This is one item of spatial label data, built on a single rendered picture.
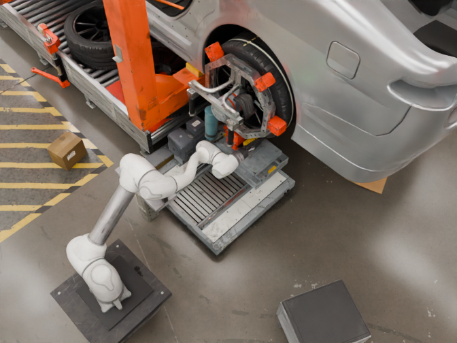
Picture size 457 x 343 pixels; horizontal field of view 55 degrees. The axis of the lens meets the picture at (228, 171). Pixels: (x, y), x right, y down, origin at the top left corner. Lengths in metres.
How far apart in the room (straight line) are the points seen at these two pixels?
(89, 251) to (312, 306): 1.29
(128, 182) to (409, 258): 2.03
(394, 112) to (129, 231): 1.96
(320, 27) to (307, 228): 1.59
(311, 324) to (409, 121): 1.22
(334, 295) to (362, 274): 0.53
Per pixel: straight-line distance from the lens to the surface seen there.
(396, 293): 3.22
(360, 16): 2.06
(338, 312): 2.67
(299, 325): 2.60
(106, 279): 2.45
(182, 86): 3.06
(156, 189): 2.22
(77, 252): 2.58
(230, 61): 2.58
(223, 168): 2.61
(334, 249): 3.21
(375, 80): 2.09
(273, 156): 3.27
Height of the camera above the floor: 2.80
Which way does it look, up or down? 55 degrees down
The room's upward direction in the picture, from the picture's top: 4 degrees clockwise
